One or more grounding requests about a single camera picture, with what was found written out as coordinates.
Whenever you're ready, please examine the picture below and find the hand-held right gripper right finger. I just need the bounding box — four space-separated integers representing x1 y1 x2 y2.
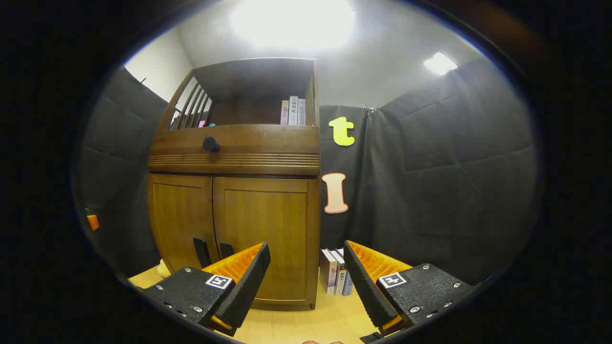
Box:
343 240 475 335

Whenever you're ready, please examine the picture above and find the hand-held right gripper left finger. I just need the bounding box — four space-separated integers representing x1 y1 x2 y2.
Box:
143 242 272 337

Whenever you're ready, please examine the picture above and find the brown wooden shoe cabinet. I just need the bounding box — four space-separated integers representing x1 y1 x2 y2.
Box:
147 57 322 311

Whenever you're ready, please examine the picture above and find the wooden cabinet drawer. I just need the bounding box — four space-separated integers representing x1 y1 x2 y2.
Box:
149 125 321 168

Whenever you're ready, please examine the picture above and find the dark striped spine book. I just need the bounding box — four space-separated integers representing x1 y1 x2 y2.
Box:
330 248 347 296

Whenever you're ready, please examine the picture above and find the white spine book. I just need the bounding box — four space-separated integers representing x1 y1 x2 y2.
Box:
319 248 338 294

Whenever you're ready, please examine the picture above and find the black backdrop cloth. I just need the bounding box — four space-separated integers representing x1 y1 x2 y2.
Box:
79 57 538 285

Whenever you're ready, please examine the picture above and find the small ceiling light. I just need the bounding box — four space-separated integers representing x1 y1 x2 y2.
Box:
423 52 459 76

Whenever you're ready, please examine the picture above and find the large ceiling light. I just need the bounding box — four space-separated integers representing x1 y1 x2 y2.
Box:
229 0 357 51

